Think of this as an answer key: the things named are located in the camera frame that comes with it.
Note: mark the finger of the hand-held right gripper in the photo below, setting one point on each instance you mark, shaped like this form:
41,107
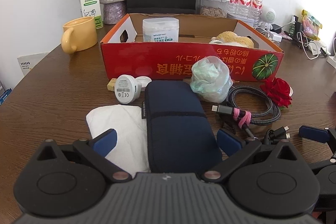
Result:
313,133
325,163

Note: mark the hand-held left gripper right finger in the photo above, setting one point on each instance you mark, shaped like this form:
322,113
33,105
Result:
228,142

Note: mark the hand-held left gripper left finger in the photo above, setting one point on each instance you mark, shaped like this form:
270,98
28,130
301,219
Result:
106,141

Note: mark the white tissue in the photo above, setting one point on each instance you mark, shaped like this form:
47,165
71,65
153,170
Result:
123,124

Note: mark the navy fabric pouch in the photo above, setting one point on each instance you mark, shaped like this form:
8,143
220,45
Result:
178,129

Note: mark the red artificial rose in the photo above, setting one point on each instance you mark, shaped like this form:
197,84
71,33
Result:
275,92

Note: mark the green plastic bag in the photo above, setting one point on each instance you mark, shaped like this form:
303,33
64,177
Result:
210,77

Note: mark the red cardboard box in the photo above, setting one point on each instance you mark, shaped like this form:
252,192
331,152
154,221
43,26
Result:
170,64

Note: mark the white yellow plush sheep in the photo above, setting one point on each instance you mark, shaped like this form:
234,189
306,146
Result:
233,39

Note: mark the clear cotton swab box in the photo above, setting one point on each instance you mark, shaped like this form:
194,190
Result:
160,29

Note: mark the white round device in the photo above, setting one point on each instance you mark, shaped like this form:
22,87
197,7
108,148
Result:
126,88

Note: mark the small beige block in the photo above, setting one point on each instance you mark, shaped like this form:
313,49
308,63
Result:
111,84

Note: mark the small white cap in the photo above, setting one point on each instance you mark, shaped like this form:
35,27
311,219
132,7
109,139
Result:
144,81

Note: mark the white power strip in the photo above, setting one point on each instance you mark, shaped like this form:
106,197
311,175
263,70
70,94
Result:
332,61

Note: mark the white face mask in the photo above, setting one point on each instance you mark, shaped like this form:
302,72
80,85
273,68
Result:
316,45

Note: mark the white charger block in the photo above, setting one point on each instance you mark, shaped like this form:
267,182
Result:
275,36

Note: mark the black upright device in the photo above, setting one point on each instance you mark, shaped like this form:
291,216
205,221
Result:
298,29

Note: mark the white labelled box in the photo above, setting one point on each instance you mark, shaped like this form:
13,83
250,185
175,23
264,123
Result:
31,64

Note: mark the yellow snack packet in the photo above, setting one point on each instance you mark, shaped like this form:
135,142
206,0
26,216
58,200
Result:
311,24

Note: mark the yellow mug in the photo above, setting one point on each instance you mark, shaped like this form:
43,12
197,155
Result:
81,35

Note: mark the black power adapter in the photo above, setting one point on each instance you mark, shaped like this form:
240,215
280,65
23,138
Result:
276,28

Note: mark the white robot toy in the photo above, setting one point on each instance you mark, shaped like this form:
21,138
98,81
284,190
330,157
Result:
269,15

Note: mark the clear seed container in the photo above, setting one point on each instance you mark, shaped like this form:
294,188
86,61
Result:
212,11

